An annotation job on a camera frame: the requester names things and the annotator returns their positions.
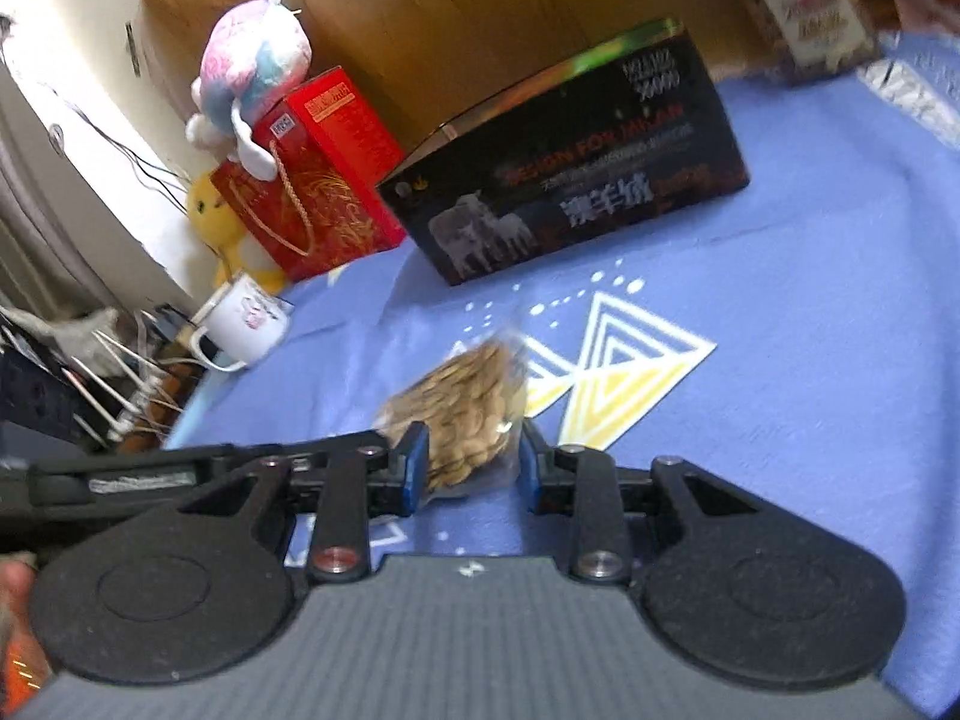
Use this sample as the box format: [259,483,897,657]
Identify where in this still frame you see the brown wooden board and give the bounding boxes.
[127,0,901,162]

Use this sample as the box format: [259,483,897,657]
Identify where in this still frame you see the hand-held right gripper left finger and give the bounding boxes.
[180,422,433,584]

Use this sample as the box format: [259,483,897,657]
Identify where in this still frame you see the clear bag of biscuits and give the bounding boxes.
[373,328,530,502]

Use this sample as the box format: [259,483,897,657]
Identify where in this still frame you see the pink and blue plush toy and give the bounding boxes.
[184,0,313,182]

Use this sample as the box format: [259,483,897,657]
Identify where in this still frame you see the black cables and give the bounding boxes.
[0,11,192,200]

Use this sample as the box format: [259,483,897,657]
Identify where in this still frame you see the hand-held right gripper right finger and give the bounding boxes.
[518,418,755,584]

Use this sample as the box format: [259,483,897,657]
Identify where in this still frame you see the black cardboard box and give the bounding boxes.
[375,16,752,287]

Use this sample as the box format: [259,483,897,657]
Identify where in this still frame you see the clutter of white sticks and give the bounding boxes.
[0,303,205,452]

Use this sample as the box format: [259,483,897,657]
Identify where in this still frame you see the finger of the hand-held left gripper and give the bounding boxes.
[289,430,392,467]

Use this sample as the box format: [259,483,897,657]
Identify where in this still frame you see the white enamel mug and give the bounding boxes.
[189,273,295,373]

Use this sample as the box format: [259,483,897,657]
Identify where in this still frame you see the yellow plush toy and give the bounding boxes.
[185,169,288,295]

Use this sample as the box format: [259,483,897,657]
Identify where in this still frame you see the clear jar of nuts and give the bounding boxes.
[707,0,884,85]

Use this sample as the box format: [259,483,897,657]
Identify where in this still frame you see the person's left hand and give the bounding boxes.
[0,553,38,646]

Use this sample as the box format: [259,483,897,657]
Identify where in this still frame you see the blue printed cloth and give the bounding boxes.
[161,30,960,717]

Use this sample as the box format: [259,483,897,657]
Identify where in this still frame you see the red gift bag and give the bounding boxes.
[209,66,408,283]

